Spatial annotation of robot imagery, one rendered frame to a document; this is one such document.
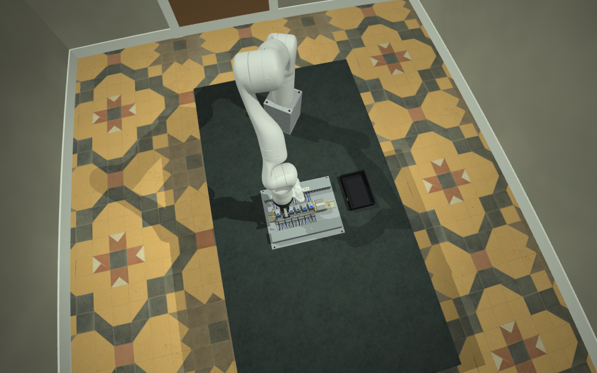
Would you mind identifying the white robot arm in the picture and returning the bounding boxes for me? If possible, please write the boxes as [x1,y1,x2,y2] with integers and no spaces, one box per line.
[233,33,305,205]

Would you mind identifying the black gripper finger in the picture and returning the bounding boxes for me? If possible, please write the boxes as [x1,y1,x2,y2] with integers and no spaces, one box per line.
[280,206,290,219]

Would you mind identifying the black rectangular tray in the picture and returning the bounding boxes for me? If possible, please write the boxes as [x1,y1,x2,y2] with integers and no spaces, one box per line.
[340,170,376,211]

